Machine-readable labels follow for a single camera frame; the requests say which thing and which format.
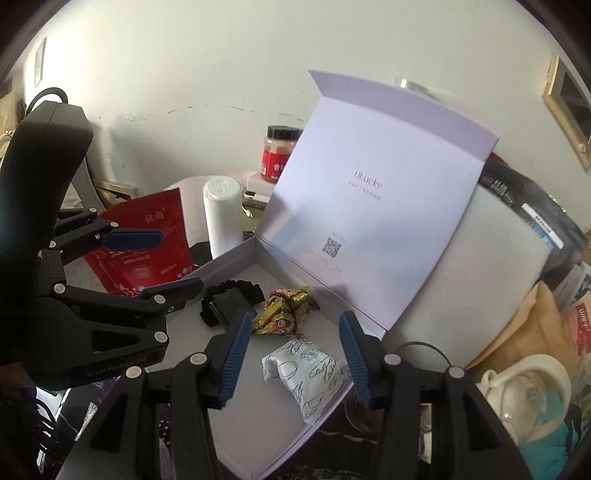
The black hair accessory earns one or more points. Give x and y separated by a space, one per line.
231 304

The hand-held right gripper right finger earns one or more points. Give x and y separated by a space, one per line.
355 360

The blue plastic bag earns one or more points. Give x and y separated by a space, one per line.
549 447

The black foil bag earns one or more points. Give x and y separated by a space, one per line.
531 203

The red-label spice jar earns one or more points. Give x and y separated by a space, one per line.
274 161

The green triangular snack packet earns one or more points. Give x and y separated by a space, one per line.
281 314

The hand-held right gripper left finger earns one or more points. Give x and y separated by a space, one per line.
235 364

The brown paper bag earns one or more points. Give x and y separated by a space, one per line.
540 323

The red goji berry packet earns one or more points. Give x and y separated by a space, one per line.
147 207

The wall intercom panel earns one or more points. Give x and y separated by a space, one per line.
572 97

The glass mug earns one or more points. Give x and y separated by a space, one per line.
424 342

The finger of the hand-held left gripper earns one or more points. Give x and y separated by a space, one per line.
134 239
180 290

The grey chair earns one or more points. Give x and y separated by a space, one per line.
87 184

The small wall frame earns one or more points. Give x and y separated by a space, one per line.
40 62

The white gift box with lid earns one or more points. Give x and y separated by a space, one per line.
369 207

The white bread-print snack packet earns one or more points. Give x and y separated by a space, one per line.
304 374

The white paper roll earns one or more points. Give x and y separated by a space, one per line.
224 221

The white foam board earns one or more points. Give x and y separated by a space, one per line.
485 267

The wooden framed certificate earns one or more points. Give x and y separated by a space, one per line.
115 188

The white cartoon water bottle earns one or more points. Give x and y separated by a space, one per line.
521 383

